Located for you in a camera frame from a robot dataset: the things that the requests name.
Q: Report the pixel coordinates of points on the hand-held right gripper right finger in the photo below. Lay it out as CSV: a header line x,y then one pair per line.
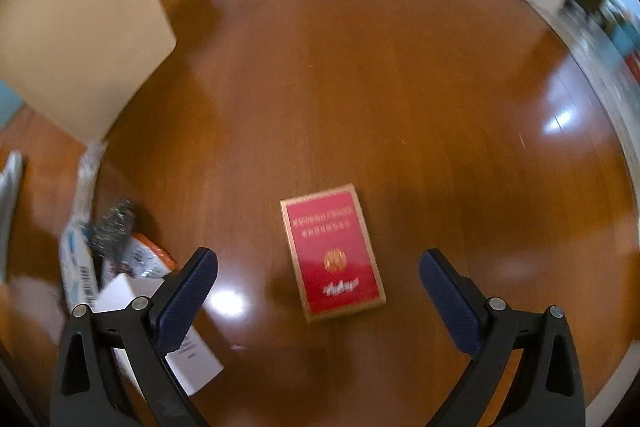
x,y
450,302

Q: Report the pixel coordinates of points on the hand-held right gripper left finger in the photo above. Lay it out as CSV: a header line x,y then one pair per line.
x,y
187,302

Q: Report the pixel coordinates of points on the cream plastic bin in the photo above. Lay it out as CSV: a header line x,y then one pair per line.
x,y
65,32

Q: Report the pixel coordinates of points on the orange and white packet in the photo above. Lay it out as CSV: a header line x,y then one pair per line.
x,y
150,257

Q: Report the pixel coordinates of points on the white cardboard box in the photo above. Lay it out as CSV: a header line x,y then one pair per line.
x,y
119,291

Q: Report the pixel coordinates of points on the steel wool scrubber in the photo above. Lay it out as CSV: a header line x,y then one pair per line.
x,y
115,227

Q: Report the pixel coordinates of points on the white plastic wrapper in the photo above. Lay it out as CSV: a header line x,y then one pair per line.
x,y
75,257

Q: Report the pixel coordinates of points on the grey slipper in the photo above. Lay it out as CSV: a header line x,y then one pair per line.
x,y
10,207

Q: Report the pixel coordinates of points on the teal storage box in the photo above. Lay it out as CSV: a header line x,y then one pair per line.
x,y
7,102

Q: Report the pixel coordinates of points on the cluttered shelf unit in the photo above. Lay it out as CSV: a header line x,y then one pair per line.
x,y
615,22

